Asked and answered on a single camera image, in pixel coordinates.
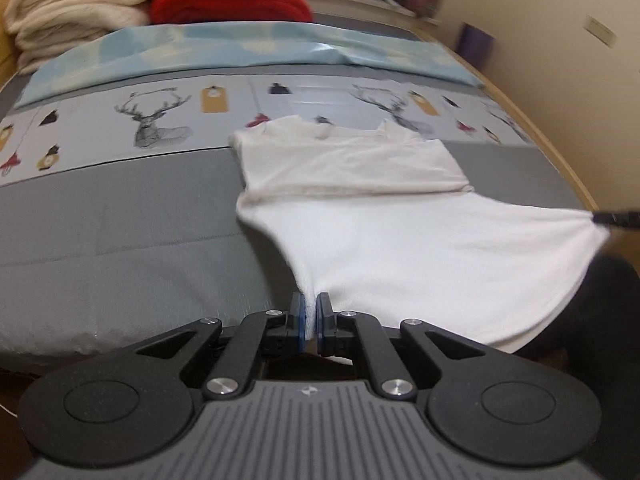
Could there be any white window ledge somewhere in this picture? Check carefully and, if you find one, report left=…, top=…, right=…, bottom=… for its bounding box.
left=299, top=0, right=438, bottom=28

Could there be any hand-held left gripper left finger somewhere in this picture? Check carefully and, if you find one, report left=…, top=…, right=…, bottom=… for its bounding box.
left=135, top=292, right=306, bottom=402

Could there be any deer print bed sheet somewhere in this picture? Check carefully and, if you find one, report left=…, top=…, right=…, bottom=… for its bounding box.
left=0, top=22, right=601, bottom=378

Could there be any person's black pants leg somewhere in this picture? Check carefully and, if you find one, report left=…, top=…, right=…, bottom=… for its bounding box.
left=517, top=254, right=640, bottom=480

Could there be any light blue blanket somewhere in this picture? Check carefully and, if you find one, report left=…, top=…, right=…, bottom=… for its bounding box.
left=12, top=21, right=485, bottom=111

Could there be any purple box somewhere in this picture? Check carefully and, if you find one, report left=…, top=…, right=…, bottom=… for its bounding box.
left=459, top=21, right=495, bottom=69

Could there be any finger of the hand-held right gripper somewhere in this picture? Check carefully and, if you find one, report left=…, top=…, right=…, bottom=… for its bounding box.
left=591, top=209, right=640, bottom=232

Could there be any wall switch plate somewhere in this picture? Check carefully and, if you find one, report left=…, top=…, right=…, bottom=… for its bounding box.
left=584, top=16, right=621, bottom=49

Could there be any wooden headboard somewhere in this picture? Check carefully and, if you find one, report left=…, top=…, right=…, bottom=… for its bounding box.
left=0, top=0, right=21, bottom=83

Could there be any white shirt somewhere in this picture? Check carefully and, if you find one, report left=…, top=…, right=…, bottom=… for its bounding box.
left=229, top=115, right=611, bottom=353

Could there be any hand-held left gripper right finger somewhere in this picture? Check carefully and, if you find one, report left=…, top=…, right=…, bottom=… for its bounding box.
left=315, top=292, right=486, bottom=402

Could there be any wooden bed frame rail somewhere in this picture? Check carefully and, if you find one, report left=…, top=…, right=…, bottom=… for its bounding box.
left=415, top=22, right=601, bottom=211

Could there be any cream folded blanket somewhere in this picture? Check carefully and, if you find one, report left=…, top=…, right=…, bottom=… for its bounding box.
left=4, top=0, right=161, bottom=73

